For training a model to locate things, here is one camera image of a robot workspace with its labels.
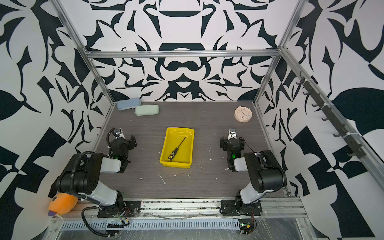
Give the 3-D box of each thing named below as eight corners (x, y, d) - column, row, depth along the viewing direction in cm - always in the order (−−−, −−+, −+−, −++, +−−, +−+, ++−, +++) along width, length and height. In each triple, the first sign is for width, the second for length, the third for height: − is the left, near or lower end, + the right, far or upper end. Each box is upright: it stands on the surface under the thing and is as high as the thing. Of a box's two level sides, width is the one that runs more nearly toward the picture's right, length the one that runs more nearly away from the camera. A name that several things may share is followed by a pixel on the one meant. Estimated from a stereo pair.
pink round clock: (235, 122, 111) (236, 119, 108) (232, 109, 119) (233, 106, 116) (252, 122, 111) (253, 119, 108) (248, 110, 119) (249, 106, 116)
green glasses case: (135, 115, 114) (133, 112, 111) (137, 107, 119) (136, 103, 117) (158, 115, 114) (157, 112, 111) (160, 107, 119) (159, 103, 117)
